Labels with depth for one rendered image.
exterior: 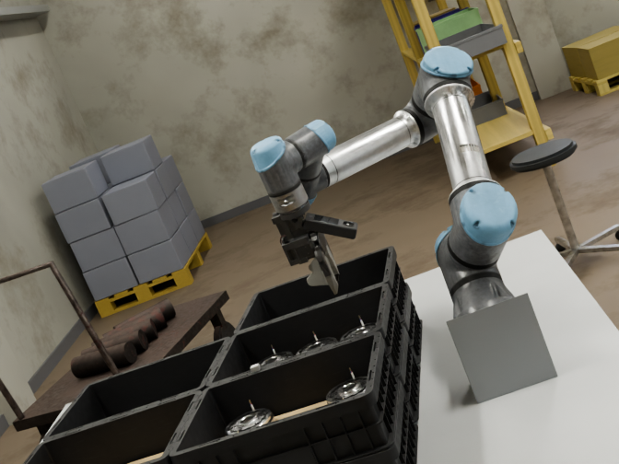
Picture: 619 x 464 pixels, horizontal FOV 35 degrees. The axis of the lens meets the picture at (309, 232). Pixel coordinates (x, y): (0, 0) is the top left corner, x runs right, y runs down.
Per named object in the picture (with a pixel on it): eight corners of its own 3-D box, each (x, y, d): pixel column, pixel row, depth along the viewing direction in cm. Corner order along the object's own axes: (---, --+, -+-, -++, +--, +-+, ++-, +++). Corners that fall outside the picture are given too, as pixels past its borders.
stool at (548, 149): (624, 230, 480) (588, 121, 468) (636, 268, 430) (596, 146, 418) (522, 261, 495) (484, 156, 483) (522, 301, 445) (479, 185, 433)
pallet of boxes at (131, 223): (133, 276, 855) (79, 159, 831) (212, 246, 845) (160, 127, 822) (101, 318, 747) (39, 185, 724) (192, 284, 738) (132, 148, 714)
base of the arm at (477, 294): (533, 325, 210) (518, 286, 216) (515, 297, 198) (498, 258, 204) (468, 352, 214) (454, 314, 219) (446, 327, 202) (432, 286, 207)
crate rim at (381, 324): (391, 290, 228) (388, 281, 228) (385, 340, 199) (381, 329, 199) (236, 343, 237) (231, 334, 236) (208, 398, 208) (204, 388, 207)
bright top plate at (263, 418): (275, 405, 203) (274, 402, 203) (266, 428, 193) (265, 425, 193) (232, 419, 205) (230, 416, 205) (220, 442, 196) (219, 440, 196)
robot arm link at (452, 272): (494, 298, 218) (474, 249, 225) (511, 264, 207) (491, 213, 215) (443, 305, 215) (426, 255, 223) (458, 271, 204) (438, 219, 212)
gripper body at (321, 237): (295, 255, 219) (273, 208, 215) (331, 242, 218) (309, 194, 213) (292, 270, 212) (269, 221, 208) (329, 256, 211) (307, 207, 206)
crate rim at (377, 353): (385, 340, 199) (381, 329, 199) (377, 405, 171) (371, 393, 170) (207, 398, 208) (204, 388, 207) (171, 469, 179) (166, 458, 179)
